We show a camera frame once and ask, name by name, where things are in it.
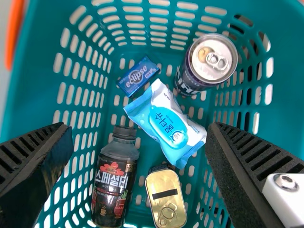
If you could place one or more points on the purple can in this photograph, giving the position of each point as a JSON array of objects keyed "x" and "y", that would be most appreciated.
[{"x": 213, "y": 59}]

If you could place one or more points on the blue rectangular tin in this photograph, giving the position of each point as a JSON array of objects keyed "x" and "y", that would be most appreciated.
[{"x": 136, "y": 77}]

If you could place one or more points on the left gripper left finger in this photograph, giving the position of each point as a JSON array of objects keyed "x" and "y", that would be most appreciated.
[{"x": 31, "y": 171}]

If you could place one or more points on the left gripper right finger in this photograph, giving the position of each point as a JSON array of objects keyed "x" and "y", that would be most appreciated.
[{"x": 247, "y": 175}]

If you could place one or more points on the gold rectangular tin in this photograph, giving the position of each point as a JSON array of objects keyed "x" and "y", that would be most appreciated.
[{"x": 166, "y": 190}]

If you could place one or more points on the teal shopping basket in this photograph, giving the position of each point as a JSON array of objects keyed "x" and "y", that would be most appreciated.
[{"x": 35, "y": 59}]

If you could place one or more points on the blue and white wipes pack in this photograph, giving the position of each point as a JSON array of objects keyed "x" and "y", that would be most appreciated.
[{"x": 164, "y": 121}]

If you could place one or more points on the dark coffee bottle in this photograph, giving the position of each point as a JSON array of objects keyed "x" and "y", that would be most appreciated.
[{"x": 114, "y": 180}]

